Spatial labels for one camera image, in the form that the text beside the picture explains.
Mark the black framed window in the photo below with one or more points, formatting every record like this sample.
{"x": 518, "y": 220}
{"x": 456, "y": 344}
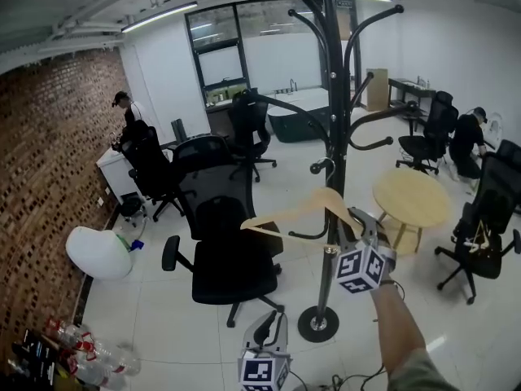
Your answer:
{"x": 220, "y": 67}

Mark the black printed box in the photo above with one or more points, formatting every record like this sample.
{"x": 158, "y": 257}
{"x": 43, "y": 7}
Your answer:
{"x": 34, "y": 357}

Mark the blue cloth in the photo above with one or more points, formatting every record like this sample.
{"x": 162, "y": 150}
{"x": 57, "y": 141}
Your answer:
{"x": 137, "y": 244}

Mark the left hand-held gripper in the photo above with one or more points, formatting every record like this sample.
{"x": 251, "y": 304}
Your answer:
{"x": 258, "y": 373}

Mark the dark green bathtub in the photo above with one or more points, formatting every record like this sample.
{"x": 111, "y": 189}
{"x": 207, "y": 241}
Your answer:
{"x": 293, "y": 124}

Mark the person's grey-green shirt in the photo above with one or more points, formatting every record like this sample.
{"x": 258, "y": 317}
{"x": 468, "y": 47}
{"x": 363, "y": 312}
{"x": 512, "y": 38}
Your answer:
{"x": 419, "y": 375}

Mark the round wooden table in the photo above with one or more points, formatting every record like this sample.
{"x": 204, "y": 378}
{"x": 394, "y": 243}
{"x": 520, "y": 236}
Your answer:
{"x": 411, "y": 196}

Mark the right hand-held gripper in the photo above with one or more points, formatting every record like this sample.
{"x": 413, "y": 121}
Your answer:
{"x": 358, "y": 269}

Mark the person's right forearm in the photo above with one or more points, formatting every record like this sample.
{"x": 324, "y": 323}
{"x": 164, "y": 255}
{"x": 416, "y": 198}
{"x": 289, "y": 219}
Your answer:
{"x": 397, "y": 332}

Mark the dark counter cabinet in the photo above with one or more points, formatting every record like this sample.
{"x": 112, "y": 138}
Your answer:
{"x": 220, "y": 118}

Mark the green spray bottle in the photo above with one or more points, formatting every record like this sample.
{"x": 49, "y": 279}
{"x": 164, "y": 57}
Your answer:
{"x": 124, "y": 242}

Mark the black metal coat rack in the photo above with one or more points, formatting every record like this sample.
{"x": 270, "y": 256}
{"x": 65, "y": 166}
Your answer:
{"x": 335, "y": 116}

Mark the white beanbag seat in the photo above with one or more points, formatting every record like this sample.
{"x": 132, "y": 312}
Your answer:
{"x": 97, "y": 255}

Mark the black round stool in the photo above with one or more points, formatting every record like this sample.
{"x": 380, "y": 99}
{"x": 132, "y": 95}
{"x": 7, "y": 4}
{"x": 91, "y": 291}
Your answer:
{"x": 130, "y": 208}

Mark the brown cardboard box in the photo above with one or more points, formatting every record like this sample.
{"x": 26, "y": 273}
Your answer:
{"x": 65, "y": 377}

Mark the black metal table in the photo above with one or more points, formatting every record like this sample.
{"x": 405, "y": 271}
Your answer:
{"x": 411, "y": 86}

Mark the white desk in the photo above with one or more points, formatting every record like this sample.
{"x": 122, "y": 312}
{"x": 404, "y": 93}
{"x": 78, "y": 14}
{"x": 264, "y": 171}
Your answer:
{"x": 112, "y": 173}

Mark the clear water bottle red cap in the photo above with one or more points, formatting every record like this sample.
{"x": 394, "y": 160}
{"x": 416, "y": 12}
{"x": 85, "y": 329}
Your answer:
{"x": 114, "y": 357}
{"x": 69, "y": 334}
{"x": 97, "y": 379}

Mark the black mesh office chair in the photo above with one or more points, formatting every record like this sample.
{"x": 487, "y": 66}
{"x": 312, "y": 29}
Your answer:
{"x": 492, "y": 202}
{"x": 248, "y": 128}
{"x": 232, "y": 267}
{"x": 437, "y": 128}
{"x": 148, "y": 165}

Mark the wooden hanger with metal hook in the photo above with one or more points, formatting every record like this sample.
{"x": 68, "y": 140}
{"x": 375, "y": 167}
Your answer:
{"x": 321, "y": 200}

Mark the brown board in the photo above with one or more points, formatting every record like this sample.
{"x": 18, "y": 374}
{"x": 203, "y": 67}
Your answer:
{"x": 377, "y": 90}

